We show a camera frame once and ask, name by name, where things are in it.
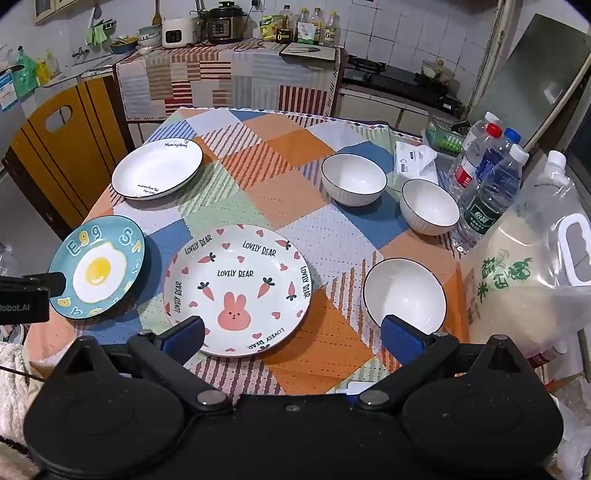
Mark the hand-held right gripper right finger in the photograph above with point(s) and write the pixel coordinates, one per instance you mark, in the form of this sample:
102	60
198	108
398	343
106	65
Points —
401	341

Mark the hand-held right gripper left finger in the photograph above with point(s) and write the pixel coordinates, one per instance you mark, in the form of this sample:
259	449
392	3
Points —
182	339

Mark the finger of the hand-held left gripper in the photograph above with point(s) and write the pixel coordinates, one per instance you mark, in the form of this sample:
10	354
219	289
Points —
46	282

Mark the white bowl black rim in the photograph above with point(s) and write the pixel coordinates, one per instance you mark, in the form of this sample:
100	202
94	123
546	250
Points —
429	207
404	290
353	177

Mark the teal fried egg plate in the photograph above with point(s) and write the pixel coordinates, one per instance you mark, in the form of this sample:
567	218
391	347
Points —
106	258

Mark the stack of bowls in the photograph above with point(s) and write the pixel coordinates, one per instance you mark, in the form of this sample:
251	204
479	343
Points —
150	36

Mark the white bunny carrot plate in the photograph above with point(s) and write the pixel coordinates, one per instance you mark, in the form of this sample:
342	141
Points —
240	286

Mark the white fluffy towel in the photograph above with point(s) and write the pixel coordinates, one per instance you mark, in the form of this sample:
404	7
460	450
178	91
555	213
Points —
11	392

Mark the wooden chair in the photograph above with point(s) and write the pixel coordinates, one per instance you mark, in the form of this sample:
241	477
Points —
55	147

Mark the clear bag of rice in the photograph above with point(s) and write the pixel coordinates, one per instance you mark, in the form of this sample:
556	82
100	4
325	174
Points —
521	258

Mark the green label water bottle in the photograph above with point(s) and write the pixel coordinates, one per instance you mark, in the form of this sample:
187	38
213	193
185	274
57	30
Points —
482	212

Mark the white plate black rim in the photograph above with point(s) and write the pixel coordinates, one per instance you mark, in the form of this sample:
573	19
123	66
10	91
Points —
157	170

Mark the white tissue pack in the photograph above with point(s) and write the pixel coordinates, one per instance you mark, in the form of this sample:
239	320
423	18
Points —
411	161

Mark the clear plastic bag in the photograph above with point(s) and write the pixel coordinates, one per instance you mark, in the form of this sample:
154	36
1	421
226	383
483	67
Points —
575	429

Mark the blue label water bottle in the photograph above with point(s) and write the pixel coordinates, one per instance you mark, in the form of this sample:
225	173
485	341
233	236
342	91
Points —
490	161

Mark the green plastic basket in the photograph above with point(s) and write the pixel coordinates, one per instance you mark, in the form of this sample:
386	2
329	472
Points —
443	138

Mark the green dish soap bottle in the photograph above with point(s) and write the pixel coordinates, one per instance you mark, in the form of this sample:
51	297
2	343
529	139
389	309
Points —
24	74

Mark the white lower cabinet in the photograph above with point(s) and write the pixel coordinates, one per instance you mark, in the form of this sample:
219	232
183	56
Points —
383	108

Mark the blue dish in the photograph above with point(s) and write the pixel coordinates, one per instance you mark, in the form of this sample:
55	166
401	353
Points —
123	46

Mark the green hanging cloth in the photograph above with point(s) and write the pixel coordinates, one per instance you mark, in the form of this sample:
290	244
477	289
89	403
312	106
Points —
99	33

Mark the striped patchwork counter cloth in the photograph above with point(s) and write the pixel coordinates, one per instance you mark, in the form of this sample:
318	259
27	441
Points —
207	78

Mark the black gas stove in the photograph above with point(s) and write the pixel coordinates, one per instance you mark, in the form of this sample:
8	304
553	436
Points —
397	81

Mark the cream cooking pot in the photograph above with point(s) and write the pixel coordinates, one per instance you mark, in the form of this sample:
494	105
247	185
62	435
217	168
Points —
436	71

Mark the white rice cooker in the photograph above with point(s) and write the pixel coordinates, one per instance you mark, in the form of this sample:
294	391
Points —
178	33

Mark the white cutting board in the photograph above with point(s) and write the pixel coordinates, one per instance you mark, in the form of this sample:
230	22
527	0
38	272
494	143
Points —
307	54

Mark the white pipe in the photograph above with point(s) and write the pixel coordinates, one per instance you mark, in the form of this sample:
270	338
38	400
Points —
491	46

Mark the black silver pressure cooker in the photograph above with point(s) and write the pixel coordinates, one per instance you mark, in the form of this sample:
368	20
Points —
226	25

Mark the yellow cooking oil bottle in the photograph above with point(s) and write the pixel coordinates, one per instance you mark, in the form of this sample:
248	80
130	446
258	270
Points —
303	30
332	30
317	25

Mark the yellow green snack bag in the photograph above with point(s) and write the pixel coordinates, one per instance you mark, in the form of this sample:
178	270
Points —
270	28

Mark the dark sauce bottle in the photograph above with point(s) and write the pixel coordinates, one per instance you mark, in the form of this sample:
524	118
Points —
285	30

